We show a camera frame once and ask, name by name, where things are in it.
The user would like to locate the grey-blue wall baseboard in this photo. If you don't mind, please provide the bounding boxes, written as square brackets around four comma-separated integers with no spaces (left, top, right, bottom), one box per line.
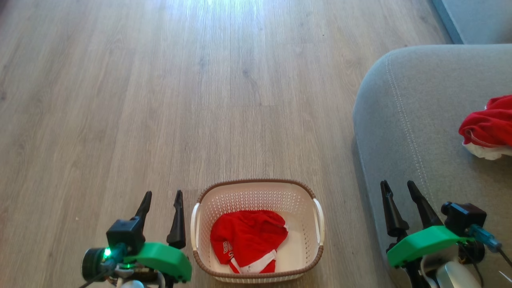
[431,0,464,44]

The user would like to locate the red basketball jersey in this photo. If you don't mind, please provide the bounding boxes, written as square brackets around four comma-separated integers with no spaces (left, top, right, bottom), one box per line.
[210,210,289,274]

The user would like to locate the grey fabric sofa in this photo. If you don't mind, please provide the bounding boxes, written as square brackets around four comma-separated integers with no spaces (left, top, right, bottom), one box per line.
[352,44,512,288]

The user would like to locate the white plastic laundry basket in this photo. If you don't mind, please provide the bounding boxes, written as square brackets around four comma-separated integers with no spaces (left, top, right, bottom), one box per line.
[190,179,325,284]

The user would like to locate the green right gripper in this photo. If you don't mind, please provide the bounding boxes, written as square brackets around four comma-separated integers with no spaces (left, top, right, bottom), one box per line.
[380,180,474,268]

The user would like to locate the right camera cable teal plug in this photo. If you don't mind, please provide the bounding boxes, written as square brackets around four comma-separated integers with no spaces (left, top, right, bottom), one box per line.
[467,224,512,268]

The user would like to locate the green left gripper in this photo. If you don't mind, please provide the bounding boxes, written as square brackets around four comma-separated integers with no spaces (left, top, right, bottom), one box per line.
[124,190,192,282]

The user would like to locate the red garment with white bow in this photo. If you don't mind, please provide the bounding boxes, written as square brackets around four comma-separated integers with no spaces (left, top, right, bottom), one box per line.
[459,95,512,160]

